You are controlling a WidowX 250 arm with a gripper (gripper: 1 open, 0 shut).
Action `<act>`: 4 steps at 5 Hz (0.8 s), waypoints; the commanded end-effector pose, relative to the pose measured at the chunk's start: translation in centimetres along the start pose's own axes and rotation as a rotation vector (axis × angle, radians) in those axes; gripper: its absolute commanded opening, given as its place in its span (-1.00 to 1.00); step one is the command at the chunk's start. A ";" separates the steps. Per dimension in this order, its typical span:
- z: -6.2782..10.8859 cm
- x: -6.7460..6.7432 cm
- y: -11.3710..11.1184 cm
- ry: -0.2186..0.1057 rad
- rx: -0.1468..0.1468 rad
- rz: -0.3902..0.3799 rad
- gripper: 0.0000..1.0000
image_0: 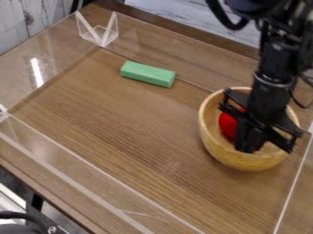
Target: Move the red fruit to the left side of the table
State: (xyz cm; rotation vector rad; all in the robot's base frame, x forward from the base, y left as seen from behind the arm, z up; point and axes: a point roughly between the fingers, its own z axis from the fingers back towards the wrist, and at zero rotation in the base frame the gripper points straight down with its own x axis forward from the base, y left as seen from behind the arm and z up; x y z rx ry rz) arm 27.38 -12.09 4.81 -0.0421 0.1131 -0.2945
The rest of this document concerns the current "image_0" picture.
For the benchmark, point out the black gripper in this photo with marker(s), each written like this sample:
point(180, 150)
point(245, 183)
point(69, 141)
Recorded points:
point(259, 110)

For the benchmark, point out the red plush fruit green leaf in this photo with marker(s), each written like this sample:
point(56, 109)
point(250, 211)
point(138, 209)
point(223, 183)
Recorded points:
point(227, 125)

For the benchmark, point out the light wooden bowl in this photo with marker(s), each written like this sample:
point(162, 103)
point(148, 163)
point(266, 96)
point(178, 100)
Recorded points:
point(220, 146)

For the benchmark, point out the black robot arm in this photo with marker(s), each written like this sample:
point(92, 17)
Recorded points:
point(285, 23)

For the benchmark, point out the green rectangular block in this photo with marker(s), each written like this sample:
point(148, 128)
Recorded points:
point(148, 74)

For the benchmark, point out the black table leg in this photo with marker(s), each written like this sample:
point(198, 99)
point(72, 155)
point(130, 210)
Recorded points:
point(36, 202)

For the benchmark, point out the black device bottom left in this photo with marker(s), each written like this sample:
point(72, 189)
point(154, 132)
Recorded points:
point(27, 222)

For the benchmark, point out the clear acrylic corner bracket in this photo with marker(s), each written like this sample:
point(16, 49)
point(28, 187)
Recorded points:
point(97, 35)

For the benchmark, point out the clear acrylic tray wall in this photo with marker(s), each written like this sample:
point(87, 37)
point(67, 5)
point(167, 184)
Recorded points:
point(88, 194)

